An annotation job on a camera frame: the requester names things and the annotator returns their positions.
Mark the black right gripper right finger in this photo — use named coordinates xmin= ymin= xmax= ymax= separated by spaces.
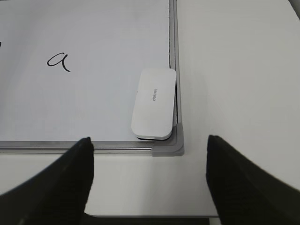
xmin=206 ymin=135 xmax=300 ymax=225

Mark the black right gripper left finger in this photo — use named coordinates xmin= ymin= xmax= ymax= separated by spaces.
xmin=0 ymin=137 xmax=94 ymax=225

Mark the whiteboard with aluminium frame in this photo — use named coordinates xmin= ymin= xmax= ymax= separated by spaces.
xmin=0 ymin=0 xmax=184 ymax=157

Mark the white board eraser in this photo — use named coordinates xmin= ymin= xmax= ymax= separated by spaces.
xmin=131 ymin=68 xmax=177 ymax=140

